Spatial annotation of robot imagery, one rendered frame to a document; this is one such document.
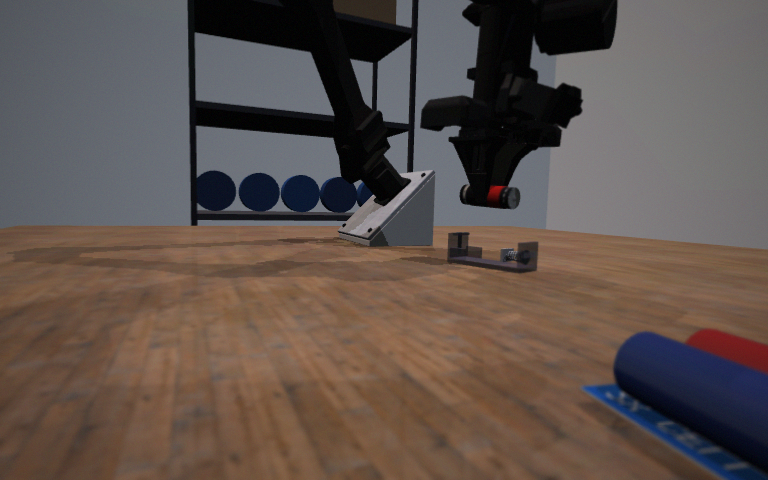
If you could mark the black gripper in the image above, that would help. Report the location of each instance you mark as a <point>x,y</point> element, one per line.
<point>489,153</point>

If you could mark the black and red battery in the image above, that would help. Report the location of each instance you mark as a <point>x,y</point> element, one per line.
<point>501,197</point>

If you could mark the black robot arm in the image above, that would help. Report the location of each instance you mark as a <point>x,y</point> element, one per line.
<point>506,26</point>

